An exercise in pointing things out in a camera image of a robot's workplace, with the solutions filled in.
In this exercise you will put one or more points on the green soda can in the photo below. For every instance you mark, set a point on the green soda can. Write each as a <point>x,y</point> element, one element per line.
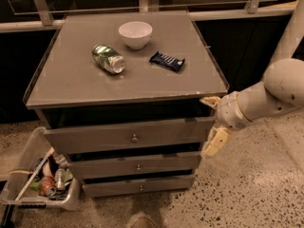
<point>108,59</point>

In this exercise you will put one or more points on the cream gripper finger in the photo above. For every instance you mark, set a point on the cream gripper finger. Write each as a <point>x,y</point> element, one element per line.
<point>218,137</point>
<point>211,101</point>

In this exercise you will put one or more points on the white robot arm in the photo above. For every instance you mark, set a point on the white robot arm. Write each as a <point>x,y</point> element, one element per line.
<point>279,92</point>

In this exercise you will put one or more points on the metal railing with glass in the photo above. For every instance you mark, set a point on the metal railing with glass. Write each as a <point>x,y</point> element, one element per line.
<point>32,15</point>

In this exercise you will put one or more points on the grey bottom drawer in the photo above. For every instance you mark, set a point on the grey bottom drawer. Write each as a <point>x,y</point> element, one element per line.
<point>126,187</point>

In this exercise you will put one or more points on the white ceramic bowl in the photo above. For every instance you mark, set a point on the white ceramic bowl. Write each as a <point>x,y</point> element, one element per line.
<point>136,34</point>

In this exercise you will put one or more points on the silver can in bin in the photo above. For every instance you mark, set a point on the silver can in bin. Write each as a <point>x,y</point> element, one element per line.
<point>60,179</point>

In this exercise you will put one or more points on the red soda can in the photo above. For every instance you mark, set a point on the red soda can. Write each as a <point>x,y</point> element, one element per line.
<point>47,187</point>

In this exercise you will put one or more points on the clear plastic bin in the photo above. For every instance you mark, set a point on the clear plastic bin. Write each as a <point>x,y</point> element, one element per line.
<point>17,191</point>

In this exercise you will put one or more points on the white stick in bin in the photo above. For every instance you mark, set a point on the white stick in bin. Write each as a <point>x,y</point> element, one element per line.
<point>31,178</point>

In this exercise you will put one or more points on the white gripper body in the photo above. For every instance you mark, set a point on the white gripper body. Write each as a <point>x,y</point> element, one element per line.
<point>228,112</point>

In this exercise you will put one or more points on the dark blue snack bar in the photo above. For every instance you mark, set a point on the dark blue snack bar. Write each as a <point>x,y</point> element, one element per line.
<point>167,62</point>

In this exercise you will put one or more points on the grey drawer cabinet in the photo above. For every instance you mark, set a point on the grey drawer cabinet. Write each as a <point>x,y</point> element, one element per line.
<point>71,90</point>

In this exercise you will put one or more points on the grey top drawer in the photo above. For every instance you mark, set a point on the grey top drawer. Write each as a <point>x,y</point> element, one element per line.
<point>97,138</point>

